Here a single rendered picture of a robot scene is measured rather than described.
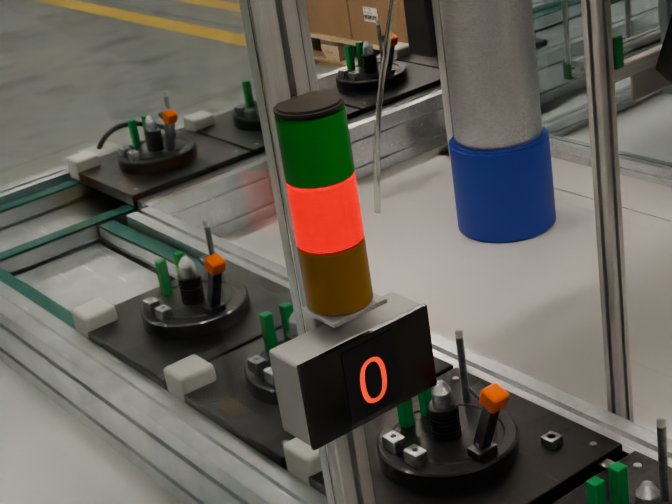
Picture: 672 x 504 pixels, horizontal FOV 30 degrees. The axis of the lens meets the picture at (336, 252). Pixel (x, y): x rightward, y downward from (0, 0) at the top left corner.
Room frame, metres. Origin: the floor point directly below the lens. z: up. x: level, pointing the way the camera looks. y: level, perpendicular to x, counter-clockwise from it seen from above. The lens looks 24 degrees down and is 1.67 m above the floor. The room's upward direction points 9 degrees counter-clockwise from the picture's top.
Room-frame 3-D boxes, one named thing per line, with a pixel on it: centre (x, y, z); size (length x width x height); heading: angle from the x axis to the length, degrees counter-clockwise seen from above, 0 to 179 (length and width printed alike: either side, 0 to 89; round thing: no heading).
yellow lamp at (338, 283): (0.84, 0.00, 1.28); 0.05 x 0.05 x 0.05
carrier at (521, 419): (1.06, -0.08, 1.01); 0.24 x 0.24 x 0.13; 34
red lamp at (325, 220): (0.84, 0.00, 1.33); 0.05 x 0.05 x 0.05
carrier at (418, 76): (2.38, -0.12, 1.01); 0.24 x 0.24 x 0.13; 34
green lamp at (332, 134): (0.84, 0.00, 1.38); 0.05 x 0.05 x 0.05
